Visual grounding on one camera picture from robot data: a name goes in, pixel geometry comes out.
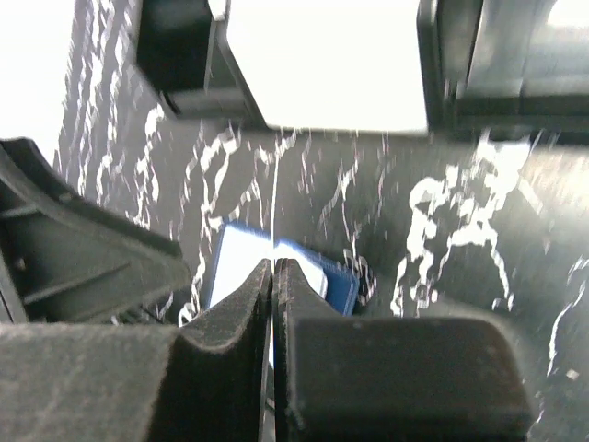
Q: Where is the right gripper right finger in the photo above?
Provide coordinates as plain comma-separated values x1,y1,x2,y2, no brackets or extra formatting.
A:
273,271,533,441

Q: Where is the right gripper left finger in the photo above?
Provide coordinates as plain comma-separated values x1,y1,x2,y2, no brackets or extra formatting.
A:
1,260,271,441

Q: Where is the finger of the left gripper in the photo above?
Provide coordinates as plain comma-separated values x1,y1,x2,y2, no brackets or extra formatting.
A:
1,138,191,322

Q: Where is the blue card holder wallet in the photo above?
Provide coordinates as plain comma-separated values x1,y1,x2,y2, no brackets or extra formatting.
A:
208,223,359,316

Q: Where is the thin card edge-on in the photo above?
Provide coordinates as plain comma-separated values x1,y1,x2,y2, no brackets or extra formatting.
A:
270,154,280,271

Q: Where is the white plastic bin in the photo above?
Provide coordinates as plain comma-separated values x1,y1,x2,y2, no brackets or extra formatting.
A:
209,1,428,134

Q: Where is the black tray with blue card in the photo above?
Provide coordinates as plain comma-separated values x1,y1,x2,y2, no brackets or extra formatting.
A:
135,0,267,128

